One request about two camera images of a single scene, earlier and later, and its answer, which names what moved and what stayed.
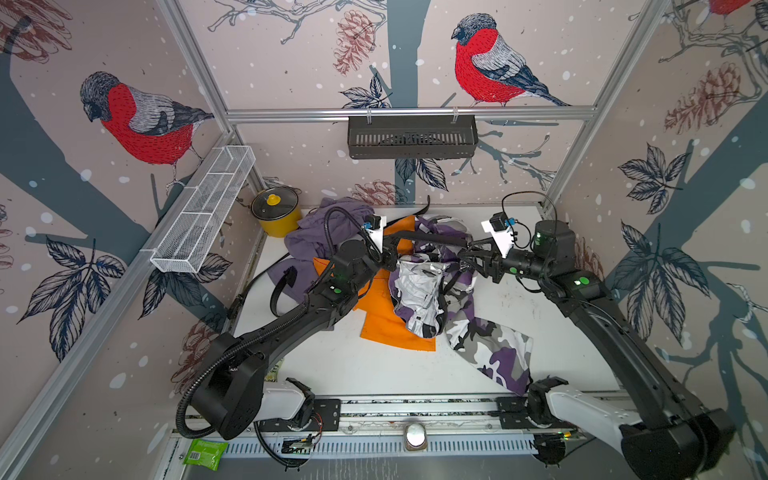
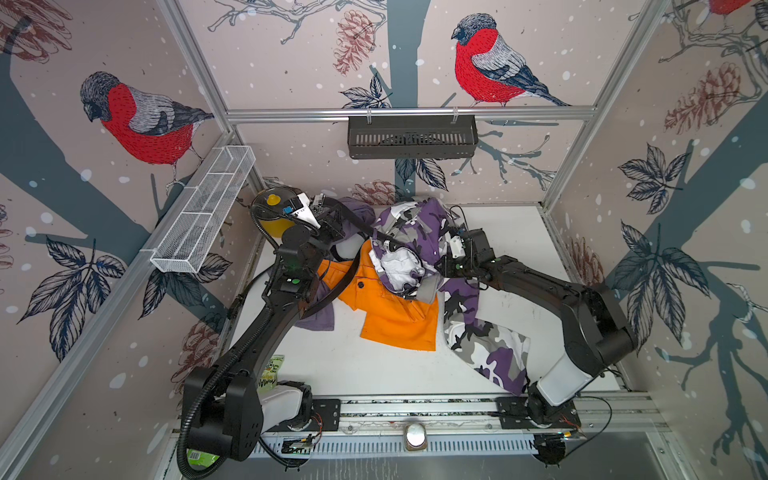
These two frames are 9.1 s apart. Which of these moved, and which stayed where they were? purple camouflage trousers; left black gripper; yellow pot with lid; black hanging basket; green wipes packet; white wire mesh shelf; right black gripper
Moved: left black gripper; purple camouflage trousers; right black gripper
Stayed: black hanging basket; white wire mesh shelf; yellow pot with lid; green wipes packet
